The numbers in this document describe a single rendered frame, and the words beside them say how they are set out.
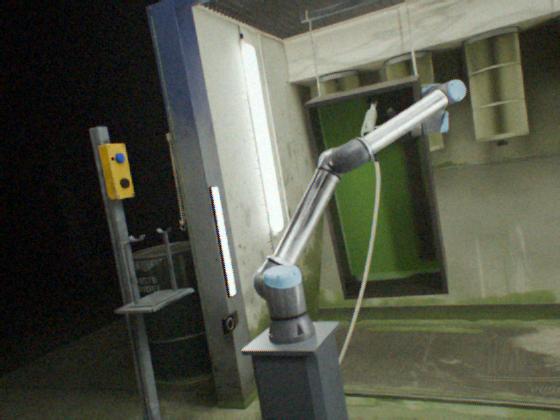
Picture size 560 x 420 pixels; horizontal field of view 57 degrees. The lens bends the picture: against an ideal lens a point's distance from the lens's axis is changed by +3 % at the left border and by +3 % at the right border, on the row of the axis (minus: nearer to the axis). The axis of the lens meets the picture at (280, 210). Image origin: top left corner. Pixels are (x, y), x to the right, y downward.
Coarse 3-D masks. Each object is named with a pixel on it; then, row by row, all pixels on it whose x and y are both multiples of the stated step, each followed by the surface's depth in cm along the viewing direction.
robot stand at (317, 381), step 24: (264, 336) 206; (264, 360) 192; (288, 360) 188; (312, 360) 186; (336, 360) 204; (264, 384) 193; (288, 384) 189; (312, 384) 186; (336, 384) 200; (264, 408) 195; (288, 408) 190; (312, 408) 186; (336, 408) 197
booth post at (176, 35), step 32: (160, 32) 274; (192, 32) 281; (192, 64) 277; (192, 96) 273; (192, 128) 274; (192, 160) 277; (192, 192) 280; (224, 192) 291; (192, 224) 283; (224, 224) 288; (192, 256) 286; (224, 288) 280; (224, 352) 286; (224, 384) 289; (256, 384) 299
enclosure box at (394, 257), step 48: (336, 96) 273; (384, 96) 293; (336, 144) 311; (336, 192) 320; (384, 192) 312; (432, 192) 269; (336, 240) 305; (384, 240) 322; (432, 240) 313; (384, 288) 307; (432, 288) 295
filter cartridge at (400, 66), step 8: (400, 56) 365; (408, 56) 364; (416, 56) 364; (424, 56) 366; (384, 64) 386; (392, 64) 373; (400, 64) 369; (408, 64) 366; (416, 64) 365; (424, 64) 367; (432, 64) 375; (392, 72) 375; (400, 72) 370; (408, 72) 370; (416, 72) 366; (424, 72) 367; (432, 72) 373; (424, 80) 368; (432, 80) 372; (432, 136) 371; (440, 136) 376; (432, 144) 371; (440, 144) 375
